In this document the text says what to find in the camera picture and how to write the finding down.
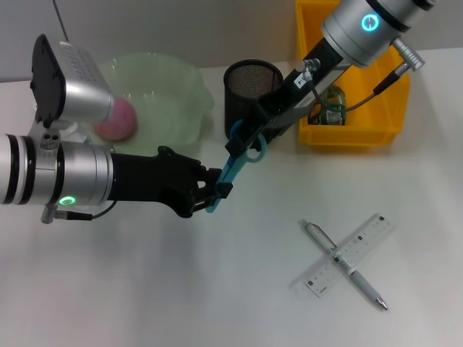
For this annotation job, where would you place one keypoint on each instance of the pale green glass fruit plate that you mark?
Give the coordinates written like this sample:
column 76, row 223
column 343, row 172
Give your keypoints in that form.
column 162, row 90

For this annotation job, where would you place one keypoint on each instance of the clear green-label water bottle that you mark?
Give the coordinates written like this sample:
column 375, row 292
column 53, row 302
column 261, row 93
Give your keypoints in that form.
column 77, row 135

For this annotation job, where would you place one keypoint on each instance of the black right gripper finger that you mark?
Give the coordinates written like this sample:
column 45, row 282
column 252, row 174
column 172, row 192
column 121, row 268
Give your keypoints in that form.
column 240, row 141
column 271, row 132

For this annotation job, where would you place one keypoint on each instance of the pink peach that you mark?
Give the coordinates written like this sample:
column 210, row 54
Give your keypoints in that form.
column 123, row 123

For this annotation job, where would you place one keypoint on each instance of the yellow plastic bin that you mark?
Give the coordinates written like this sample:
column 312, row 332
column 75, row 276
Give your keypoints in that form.
column 361, row 137

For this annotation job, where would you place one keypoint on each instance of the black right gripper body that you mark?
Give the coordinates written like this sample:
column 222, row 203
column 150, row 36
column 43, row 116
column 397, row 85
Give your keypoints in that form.
column 289, row 94

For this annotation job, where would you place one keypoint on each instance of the silver ballpoint pen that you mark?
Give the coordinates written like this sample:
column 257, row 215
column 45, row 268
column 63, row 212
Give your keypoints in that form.
column 365, row 285

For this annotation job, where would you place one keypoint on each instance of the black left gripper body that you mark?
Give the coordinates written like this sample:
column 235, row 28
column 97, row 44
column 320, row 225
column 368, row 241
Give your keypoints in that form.
column 152, row 180

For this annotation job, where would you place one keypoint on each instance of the black mesh pen holder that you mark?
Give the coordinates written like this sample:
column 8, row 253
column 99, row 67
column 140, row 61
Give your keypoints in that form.
column 238, row 90

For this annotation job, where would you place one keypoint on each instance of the green plastic wrapper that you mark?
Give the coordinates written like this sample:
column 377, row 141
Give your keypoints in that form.
column 331, row 115

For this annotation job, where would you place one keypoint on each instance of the transparent plastic ruler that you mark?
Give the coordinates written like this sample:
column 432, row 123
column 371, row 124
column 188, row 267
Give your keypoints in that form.
column 365, row 238

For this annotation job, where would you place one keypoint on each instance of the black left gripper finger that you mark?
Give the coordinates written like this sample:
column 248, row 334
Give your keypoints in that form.
column 223, row 191
column 210, row 175

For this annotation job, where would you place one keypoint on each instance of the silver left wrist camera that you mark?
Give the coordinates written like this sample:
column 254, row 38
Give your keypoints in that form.
column 79, row 97

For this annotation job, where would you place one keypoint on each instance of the blue scissors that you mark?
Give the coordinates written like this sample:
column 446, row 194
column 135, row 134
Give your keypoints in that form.
column 233, row 166

